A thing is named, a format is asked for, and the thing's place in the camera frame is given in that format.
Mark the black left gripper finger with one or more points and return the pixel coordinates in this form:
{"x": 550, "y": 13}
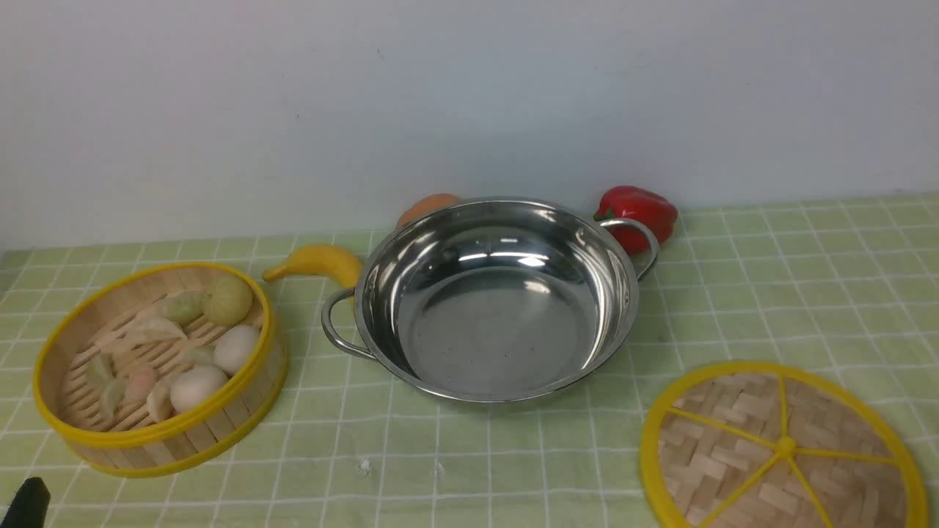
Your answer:
{"x": 29, "y": 506}

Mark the bamboo steamer basket yellow rim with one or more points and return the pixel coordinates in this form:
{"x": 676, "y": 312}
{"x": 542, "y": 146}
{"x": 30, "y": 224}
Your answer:
{"x": 127, "y": 441}

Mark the woven bamboo steamer lid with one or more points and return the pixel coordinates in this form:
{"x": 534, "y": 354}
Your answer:
{"x": 750, "y": 444}

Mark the orange fruit behind pot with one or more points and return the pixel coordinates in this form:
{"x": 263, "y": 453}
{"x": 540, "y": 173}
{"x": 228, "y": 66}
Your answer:
{"x": 426, "y": 205}

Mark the stainless steel pot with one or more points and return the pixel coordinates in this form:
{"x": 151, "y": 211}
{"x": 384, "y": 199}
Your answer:
{"x": 495, "y": 300}

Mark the green dumpling left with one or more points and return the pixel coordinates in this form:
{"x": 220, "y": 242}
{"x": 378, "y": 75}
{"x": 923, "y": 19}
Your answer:
{"x": 99, "y": 372}

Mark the green dumpling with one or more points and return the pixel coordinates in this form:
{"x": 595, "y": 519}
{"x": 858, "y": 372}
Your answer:
{"x": 99, "y": 372}
{"x": 183, "y": 308}

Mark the pale dumpling bottom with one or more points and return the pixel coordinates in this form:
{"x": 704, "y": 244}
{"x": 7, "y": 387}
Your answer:
{"x": 158, "y": 403}

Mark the pale dumpling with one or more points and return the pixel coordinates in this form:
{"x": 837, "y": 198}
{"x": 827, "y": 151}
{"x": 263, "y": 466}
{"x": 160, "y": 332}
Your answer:
{"x": 158, "y": 403}
{"x": 153, "y": 329}

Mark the pink dumpling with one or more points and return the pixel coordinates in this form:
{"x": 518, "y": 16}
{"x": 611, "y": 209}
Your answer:
{"x": 139, "y": 384}

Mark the white bun lower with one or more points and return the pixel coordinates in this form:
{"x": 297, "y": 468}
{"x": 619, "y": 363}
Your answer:
{"x": 193, "y": 387}

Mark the white bun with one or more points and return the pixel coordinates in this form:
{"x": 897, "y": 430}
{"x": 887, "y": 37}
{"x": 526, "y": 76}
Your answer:
{"x": 193, "y": 387}
{"x": 234, "y": 348}

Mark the pale dumpling centre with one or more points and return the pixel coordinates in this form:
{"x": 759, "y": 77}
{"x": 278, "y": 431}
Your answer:
{"x": 153, "y": 329}

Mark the green dumpling top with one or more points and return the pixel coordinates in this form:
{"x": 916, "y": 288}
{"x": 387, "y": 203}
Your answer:
{"x": 183, "y": 308}

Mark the white bun upper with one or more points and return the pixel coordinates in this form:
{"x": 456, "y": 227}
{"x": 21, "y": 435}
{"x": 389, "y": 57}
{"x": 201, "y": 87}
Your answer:
{"x": 234, "y": 348}

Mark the green round bun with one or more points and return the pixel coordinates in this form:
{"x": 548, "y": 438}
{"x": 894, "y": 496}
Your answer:
{"x": 227, "y": 300}

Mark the yellow banana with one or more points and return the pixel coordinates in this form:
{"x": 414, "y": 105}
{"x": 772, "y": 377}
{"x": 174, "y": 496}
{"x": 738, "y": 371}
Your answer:
{"x": 327, "y": 260}

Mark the red bell pepper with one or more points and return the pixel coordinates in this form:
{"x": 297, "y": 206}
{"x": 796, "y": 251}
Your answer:
{"x": 650, "y": 209}

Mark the green checkered tablecloth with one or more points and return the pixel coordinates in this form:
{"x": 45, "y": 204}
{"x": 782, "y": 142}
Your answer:
{"x": 844, "y": 289}

